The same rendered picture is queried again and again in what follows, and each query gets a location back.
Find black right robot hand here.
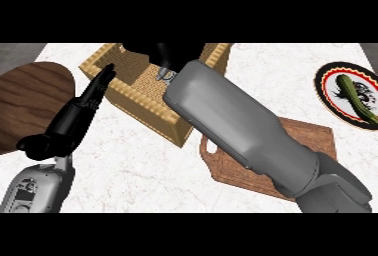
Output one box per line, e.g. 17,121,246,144
122,43,207,73

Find patterned oval plate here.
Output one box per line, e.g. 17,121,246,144
314,61,378,132

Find brown wooden cutting board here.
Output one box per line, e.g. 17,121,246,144
198,116,339,203

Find dark round wooden board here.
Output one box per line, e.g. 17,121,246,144
0,61,77,156

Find green cucumber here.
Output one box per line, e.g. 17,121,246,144
333,73,378,128

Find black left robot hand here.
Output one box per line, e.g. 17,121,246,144
15,63,119,162

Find tan wicker basket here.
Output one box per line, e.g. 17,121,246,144
79,43,235,149

